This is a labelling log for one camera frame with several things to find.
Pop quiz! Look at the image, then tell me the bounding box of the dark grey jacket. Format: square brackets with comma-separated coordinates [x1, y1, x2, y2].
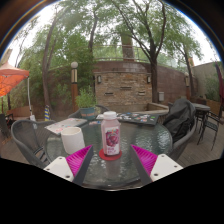
[162, 98, 197, 144]

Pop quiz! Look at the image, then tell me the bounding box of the flat round red coaster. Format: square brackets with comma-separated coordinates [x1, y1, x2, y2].
[98, 148, 123, 162]

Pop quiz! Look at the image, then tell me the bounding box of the closed maroon parasol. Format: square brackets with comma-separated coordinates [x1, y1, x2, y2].
[214, 61, 224, 111]

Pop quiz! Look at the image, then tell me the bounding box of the grey mesh metal chair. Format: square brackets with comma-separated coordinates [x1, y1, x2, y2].
[10, 119, 56, 169]
[68, 104, 110, 120]

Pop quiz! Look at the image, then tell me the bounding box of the blue yellow striped pole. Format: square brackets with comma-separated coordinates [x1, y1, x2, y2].
[44, 104, 52, 122]

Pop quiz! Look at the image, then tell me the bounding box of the orange parasol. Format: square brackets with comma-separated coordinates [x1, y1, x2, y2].
[0, 60, 30, 98]

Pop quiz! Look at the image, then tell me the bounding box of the dark board with cards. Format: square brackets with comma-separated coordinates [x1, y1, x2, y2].
[116, 112, 160, 127]

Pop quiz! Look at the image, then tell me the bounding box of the wooden lamp post white globe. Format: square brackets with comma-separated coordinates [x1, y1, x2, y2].
[70, 61, 79, 113]

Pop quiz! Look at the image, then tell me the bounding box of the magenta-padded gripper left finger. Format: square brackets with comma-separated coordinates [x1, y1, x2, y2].
[43, 144, 95, 187]

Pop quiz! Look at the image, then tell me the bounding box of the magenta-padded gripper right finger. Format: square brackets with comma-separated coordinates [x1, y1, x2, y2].
[129, 144, 184, 187]

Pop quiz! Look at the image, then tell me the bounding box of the white picture book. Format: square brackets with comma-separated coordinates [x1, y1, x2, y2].
[44, 117, 88, 136]

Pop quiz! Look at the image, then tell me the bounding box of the pink drink bottle white cap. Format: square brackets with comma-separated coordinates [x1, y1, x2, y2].
[100, 111, 122, 157]

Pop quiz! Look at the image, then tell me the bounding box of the potted green plant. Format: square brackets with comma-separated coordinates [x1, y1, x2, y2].
[75, 86, 98, 121]

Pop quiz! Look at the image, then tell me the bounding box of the white cup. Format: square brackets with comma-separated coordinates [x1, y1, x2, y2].
[60, 126, 86, 155]

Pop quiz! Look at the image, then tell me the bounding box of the black metal chair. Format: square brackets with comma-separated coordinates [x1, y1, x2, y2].
[197, 111, 224, 151]

